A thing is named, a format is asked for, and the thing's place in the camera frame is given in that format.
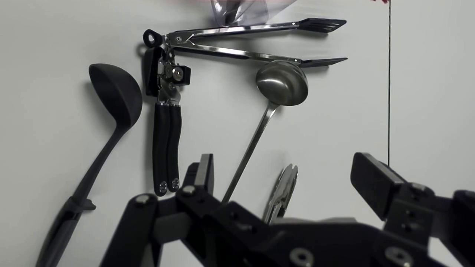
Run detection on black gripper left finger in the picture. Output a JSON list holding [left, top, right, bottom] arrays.
[[101, 152, 280, 267]]

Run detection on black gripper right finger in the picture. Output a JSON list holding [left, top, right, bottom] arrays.
[[351, 151, 475, 267]]

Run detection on small steel tongs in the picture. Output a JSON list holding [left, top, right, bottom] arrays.
[[260, 163, 300, 225]]

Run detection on long steel tongs black tips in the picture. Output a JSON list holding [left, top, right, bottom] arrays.
[[142, 16, 349, 69]]

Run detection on black can opener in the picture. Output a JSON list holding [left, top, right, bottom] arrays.
[[142, 46, 193, 197]]

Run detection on steel ladle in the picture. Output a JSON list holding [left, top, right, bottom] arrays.
[[222, 60, 311, 204]]

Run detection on black plastic ladle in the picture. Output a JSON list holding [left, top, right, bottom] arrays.
[[35, 62, 144, 267]]

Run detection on clear plastic cup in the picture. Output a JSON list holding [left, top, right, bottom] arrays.
[[210, 0, 300, 26]]

